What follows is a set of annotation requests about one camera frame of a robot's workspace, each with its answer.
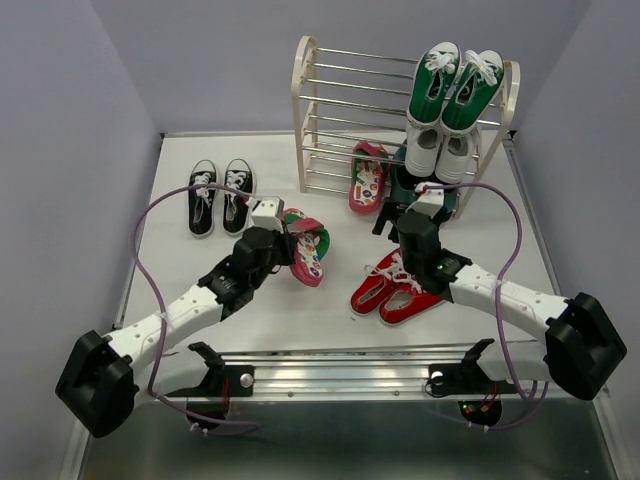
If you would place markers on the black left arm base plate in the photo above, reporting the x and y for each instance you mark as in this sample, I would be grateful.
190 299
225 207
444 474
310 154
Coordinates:
230 381

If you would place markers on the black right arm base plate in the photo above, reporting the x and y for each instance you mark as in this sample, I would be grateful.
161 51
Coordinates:
463 379

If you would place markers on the cream shoe shelf chrome bars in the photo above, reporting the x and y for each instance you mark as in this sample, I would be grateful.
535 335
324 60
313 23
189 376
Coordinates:
341 98

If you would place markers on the left green canvas sneaker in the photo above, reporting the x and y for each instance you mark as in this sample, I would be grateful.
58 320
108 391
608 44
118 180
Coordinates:
434 75

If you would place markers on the pink slipper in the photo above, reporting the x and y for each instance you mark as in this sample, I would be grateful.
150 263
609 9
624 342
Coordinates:
311 248
369 171

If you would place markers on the right red canvas sneaker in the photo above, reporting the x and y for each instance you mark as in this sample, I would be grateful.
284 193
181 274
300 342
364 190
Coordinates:
405 303

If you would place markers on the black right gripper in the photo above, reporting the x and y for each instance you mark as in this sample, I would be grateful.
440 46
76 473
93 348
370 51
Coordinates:
391 211

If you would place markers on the red canvas sneaker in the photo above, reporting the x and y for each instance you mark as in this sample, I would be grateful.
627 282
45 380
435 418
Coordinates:
381 281
405 303

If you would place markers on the left dark green loafer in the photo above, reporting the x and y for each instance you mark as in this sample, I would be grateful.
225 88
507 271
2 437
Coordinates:
403 183

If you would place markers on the right white sneaker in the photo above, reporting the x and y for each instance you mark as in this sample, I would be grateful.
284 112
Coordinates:
455 156

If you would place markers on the left white sneaker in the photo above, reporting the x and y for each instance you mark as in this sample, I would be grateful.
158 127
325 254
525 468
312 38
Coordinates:
422 148

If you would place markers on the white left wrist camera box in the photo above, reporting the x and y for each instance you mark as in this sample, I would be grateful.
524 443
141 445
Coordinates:
267 214

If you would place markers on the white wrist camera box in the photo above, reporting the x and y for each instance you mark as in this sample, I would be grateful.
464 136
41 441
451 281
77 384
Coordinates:
429 201
267 214

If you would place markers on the green canvas sneaker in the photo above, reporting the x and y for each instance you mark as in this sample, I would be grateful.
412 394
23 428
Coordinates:
480 81
434 75

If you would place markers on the left red canvas sneaker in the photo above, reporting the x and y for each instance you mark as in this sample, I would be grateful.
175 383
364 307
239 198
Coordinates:
381 281

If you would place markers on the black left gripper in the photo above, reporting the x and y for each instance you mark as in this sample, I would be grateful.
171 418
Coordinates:
286 241

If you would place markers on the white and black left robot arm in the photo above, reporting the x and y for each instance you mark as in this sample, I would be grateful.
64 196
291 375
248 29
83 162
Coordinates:
107 376

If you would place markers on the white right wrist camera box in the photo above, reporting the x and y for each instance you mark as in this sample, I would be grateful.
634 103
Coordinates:
429 201

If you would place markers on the white sneaker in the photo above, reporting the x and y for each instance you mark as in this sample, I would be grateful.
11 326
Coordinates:
422 148
455 156

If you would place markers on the black canvas sneaker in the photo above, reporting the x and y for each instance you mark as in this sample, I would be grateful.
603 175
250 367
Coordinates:
201 200
239 176

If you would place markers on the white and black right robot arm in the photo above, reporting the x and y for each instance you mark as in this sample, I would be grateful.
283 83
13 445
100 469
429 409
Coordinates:
575 344

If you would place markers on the aluminium mounting rail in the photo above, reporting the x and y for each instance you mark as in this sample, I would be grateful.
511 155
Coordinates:
331 376

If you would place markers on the right green canvas sneaker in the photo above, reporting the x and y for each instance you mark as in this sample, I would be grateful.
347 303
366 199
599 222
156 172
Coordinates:
480 81

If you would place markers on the right black canvas sneaker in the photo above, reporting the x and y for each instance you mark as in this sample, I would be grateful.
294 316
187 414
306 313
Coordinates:
239 176

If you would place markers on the left black canvas sneaker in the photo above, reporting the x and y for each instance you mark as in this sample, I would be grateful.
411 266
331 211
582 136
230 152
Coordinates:
201 200

